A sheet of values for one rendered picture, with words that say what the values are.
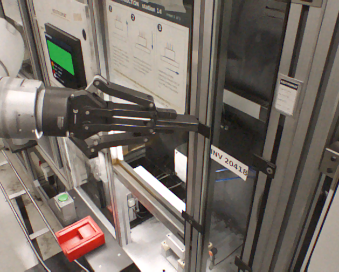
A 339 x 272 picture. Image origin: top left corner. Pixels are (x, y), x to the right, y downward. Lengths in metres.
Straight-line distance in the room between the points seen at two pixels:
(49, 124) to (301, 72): 0.35
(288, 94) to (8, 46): 0.45
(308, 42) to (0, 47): 0.46
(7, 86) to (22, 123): 0.05
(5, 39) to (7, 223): 2.45
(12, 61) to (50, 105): 0.15
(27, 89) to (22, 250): 2.31
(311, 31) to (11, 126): 0.41
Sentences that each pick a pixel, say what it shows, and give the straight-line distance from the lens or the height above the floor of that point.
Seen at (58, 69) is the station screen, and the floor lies 1.60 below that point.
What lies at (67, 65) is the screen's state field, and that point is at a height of 1.64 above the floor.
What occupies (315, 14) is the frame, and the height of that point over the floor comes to 1.91.
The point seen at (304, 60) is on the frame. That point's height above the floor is 1.86.
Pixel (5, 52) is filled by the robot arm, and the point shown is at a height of 1.82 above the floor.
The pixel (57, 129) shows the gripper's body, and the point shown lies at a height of 1.75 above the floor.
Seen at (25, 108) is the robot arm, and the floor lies 1.79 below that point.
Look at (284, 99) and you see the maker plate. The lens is 0.48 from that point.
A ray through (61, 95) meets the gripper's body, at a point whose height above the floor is 1.79.
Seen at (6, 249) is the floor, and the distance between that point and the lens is 2.79.
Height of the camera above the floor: 2.00
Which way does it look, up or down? 33 degrees down
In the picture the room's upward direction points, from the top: straight up
